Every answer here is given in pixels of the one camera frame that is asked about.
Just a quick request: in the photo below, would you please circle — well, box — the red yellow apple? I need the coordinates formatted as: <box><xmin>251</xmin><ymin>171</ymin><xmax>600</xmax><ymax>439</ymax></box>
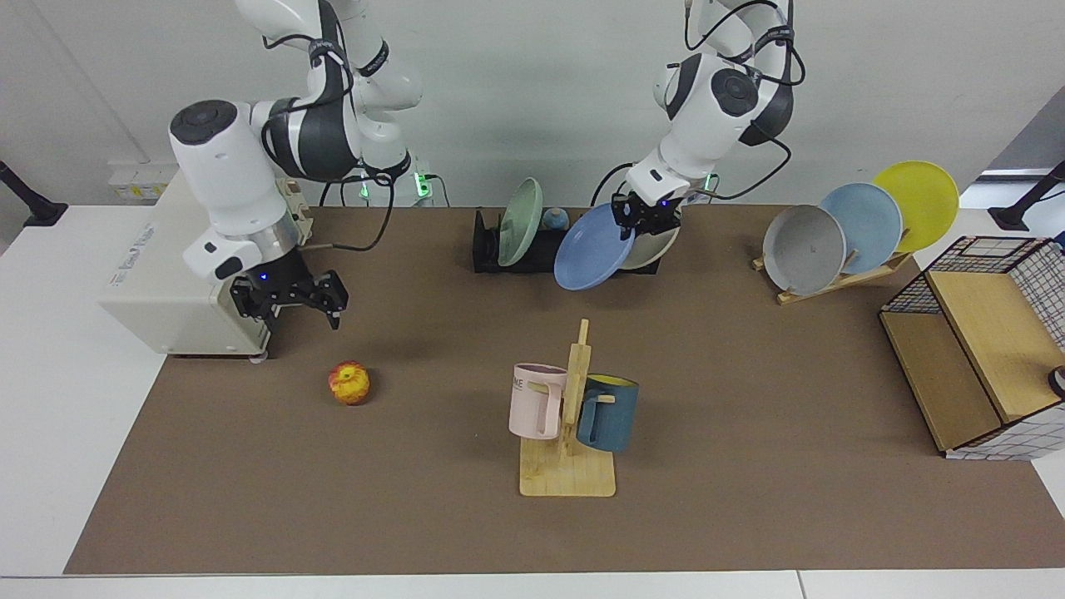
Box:
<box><xmin>328</xmin><ymin>360</ymin><xmax>372</xmax><ymax>407</ymax></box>

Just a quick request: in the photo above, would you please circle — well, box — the beige plate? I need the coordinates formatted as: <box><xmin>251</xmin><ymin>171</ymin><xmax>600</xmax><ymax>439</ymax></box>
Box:
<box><xmin>620</xmin><ymin>225</ymin><xmax>681</xmax><ymax>271</ymax></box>

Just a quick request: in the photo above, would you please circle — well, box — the pale green plate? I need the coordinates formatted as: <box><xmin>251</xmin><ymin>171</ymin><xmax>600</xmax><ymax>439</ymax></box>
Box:
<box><xmin>497</xmin><ymin>177</ymin><xmax>544</xmax><ymax>268</ymax></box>

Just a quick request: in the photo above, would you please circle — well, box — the grey plate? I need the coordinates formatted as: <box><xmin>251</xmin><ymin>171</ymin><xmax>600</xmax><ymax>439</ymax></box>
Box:
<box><xmin>762</xmin><ymin>205</ymin><xmax>848</xmax><ymax>296</ymax></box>

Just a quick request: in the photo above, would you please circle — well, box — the black dish rack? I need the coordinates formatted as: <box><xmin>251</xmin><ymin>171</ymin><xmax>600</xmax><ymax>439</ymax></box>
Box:
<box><xmin>472</xmin><ymin>208</ymin><xmax>662</xmax><ymax>275</ymax></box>

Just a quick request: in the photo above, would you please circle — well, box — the wooden plate rack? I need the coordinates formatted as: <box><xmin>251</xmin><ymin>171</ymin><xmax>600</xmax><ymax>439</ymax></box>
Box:
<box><xmin>751</xmin><ymin>250</ymin><xmax>912</xmax><ymax>306</ymax></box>

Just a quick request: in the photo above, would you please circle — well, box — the light blue plate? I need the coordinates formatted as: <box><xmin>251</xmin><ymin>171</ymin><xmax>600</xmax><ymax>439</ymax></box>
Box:
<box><xmin>819</xmin><ymin>182</ymin><xmax>904</xmax><ymax>275</ymax></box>

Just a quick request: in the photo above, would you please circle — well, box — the yellow plate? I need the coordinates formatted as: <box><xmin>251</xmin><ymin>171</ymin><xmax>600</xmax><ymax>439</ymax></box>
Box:
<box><xmin>872</xmin><ymin>161</ymin><xmax>960</xmax><ymax>254</ymax></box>

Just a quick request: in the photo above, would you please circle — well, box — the pale toaster oven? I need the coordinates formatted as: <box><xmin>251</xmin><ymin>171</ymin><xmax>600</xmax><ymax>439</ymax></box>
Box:
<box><xmin>98</xmin><ymin>171</ymin><xmax>315</xmax><ymax>360</ymax></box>

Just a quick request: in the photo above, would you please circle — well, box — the white socket strip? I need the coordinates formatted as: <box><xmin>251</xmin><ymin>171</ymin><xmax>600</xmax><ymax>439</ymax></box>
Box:
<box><xmin>108</xmin><ymin>164</ymin><xmax>180</xmax><ymax>202</ymax></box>

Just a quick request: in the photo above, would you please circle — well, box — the pink cup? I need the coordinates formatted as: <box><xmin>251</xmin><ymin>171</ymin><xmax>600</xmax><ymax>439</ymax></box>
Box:
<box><xmin>508</xmin><ymin>363</ymin><xmax>569</xmax><ymax>441</ymax></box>

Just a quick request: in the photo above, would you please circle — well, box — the dark blue cup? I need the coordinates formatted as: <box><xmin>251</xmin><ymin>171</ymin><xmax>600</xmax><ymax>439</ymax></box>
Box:
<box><xmin>576</xmin><ymin>374</ymin><xmax>640</xmax><ymax>454</ymax></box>

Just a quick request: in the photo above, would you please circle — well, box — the black stand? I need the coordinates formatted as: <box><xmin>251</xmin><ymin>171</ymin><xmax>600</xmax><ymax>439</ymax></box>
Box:
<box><xmin>0</xmin><ymin>161</ymin><xmax>69</xmax><ymax>227</ymax></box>
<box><xmin>988</xmin><ymin>161</ymin><xmax>1065</xmax><ymax>232</ymax></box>

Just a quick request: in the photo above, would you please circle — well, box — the wooden cup stand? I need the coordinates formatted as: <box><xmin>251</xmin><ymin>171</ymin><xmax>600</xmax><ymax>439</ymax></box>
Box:
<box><xmin>519</xmin><ymin>319</ymin><xmax>617</xmax><ymax>498</ymax></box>

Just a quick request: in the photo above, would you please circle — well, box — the brown table cloth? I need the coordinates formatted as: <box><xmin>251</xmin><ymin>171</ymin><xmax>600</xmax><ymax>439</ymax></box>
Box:
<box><xmin>64</xmin><ymin>205</ymin><xmax>1065</xmax><ymax>577</ymax></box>

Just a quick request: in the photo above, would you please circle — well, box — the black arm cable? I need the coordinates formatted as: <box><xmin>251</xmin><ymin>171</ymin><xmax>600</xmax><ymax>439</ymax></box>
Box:
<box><xmin>300</xmin><ymin>33</ymin><xmax>397</xmax><ymax>252</ymax></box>
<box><xmin>591</xmin><ymin>0</ymin><xmax>806</xmax><ymax>207</ymax></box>

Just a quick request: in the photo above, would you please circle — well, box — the wire basket with wooden floor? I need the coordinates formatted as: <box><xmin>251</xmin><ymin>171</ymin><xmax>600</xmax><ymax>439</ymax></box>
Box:
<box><xmin>879</xmin><ymin>236</ymin><xmax>1065</xmax><ymax>462</ymax></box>

